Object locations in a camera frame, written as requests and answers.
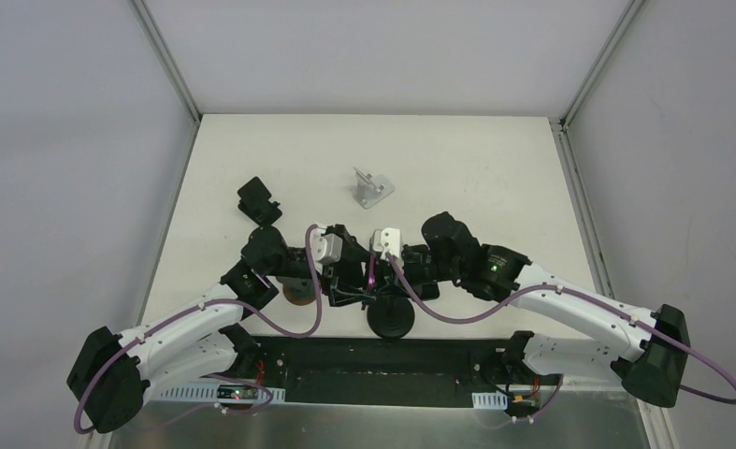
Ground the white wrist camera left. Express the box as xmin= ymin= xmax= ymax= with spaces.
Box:
xmin=308 ymin=224 xmax=343 ymax=269

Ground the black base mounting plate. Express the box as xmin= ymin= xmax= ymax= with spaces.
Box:
xmin=229 ymin=336 xmax=556 ymax=408

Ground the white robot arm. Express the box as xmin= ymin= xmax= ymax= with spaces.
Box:
xmin=66 ymin=224 xmax=323 ymax=435

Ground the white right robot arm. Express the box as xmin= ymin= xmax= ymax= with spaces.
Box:
xmin=374 ymin=212 xmax=690 ymax=408

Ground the black round disc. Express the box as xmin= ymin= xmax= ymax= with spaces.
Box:
xmin=367 ymin=297 xmax=415 ymax=340

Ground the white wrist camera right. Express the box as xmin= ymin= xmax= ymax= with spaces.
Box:
xmin=370 ymin=228 xmax=402 ymax=261

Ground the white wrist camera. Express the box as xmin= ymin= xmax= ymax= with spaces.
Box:
xmin=370 ymin=228 xmax=402 ymax=261
xmin=308 ymin=224 xmax=343 ymax=269

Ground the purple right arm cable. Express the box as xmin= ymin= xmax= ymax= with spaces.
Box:
xmin=385 ymin=253 xmax=736 ymax=407

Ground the black folding phone stand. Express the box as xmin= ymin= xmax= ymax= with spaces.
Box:
xmin=237 ymin=177 xmax=282 ymax=226

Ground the silver metal phone stand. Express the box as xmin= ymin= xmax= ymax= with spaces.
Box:
xmin=352 ymin=167 xmax=395 ymax=210

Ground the black phone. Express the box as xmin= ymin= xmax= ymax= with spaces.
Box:
xmin=412 ymin=282 xmax=440 ymax=301

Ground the purple phone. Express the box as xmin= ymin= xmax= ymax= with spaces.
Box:
xmin=367 ymin=253 xmax=380 ymax=293

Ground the grey stand with brown base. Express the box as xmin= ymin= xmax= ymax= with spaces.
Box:
xmin=282 ymin=282 xmax=315 ymax=306

